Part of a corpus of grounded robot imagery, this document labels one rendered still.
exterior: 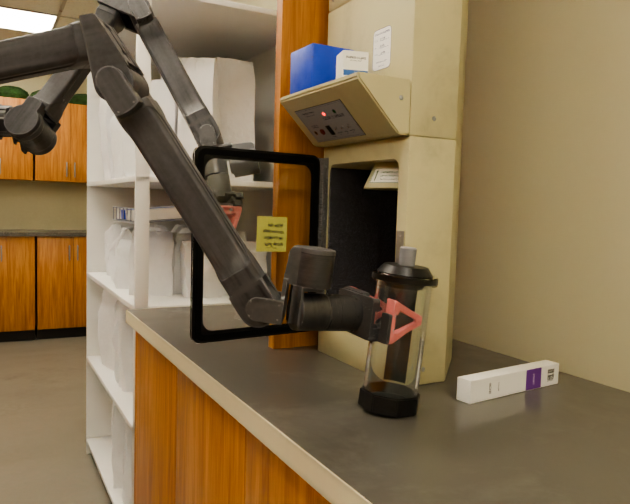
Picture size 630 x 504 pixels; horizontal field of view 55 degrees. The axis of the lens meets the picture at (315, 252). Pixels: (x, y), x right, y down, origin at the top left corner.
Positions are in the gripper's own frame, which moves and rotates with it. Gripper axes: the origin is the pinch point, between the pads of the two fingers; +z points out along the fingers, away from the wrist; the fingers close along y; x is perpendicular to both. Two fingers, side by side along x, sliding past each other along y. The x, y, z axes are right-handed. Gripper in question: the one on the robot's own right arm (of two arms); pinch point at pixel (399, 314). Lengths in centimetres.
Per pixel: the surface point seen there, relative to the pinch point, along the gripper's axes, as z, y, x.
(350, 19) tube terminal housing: 3, 35, -56
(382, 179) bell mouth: 8.4, 22.3, -23.0
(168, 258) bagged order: 1, 146, 10
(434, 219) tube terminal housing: 13.4, 10.7, -16.3
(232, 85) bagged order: 21, 152, -59
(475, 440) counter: 4.2, -16.5, 15.2
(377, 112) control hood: -0.9, 13.0, -34.0
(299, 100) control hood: -6, 35, -37
